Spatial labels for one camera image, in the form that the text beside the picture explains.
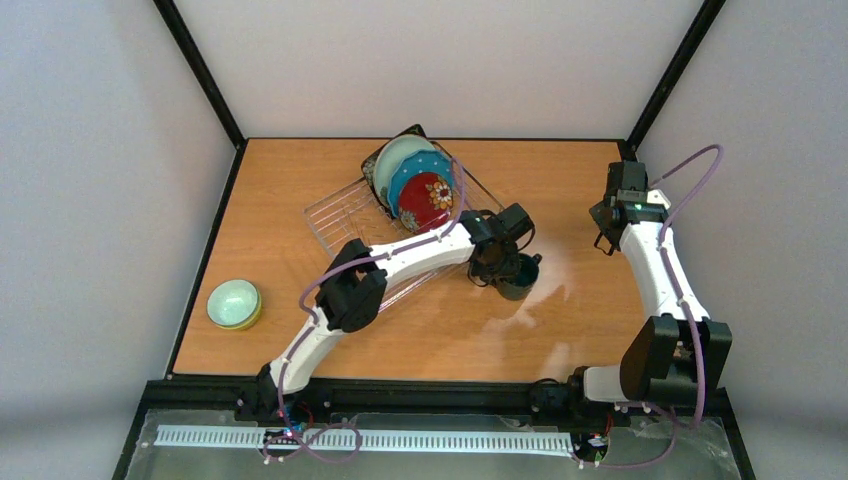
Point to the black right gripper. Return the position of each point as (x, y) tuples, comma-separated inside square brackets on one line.
[(607, 221)]

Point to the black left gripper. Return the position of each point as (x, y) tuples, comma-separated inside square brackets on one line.
[(490, 266)]

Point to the dark green cup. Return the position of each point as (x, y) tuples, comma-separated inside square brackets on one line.
[(518, 280)]

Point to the dark red plate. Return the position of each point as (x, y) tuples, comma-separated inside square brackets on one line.
[(425, 202)]

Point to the blue polka dot plate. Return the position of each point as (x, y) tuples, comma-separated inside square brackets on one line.
[(431, 166)]

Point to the wire metal dish rack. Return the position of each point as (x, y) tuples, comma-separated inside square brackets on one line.
[(354, 212)]

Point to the light green round plate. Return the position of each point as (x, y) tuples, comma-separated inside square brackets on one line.
[(390, 157)]

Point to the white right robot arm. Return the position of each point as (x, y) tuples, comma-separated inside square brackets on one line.
[(678, 356)]

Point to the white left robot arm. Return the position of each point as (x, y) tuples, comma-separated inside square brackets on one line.
[(348, 296)]

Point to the green yellow small bowl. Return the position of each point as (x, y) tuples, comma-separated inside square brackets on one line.
[(234, 305)]

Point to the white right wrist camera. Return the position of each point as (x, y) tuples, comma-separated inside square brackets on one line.
[(656, 196)]

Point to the black frame post right rear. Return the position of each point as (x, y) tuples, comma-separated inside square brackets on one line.
[(698, 29)]

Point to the black frame post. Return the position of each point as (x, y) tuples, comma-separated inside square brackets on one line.
[(698, 29), (190, 51)]

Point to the white slotted cable duct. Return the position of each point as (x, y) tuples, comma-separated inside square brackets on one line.
[(531, 443)]

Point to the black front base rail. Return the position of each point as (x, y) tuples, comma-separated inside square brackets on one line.
[(609, 441)]

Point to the black frame post left rear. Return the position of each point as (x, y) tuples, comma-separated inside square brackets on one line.
[(190, 51)]

